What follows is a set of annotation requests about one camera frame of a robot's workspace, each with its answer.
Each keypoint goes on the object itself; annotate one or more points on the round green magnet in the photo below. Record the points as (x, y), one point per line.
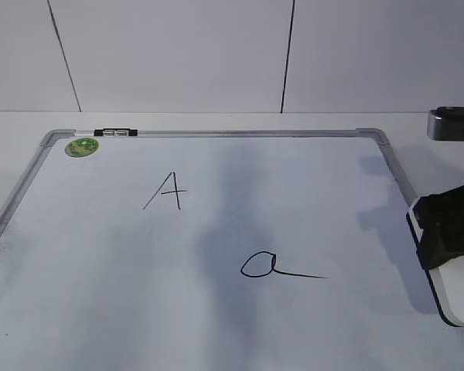
(82, 147)

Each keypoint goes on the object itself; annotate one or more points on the white whiteboard eraser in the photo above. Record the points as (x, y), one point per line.
(447, 284)

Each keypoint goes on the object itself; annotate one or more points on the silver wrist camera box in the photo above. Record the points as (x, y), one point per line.
(446, 124)

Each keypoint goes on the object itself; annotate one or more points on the black and clear marker pen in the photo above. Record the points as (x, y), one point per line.
(108, 132)

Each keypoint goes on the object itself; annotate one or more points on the white whiteboard with aluminium frame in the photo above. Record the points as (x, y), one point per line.
(230, 251)

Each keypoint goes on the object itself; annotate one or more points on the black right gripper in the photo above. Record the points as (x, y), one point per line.
(441, 219)

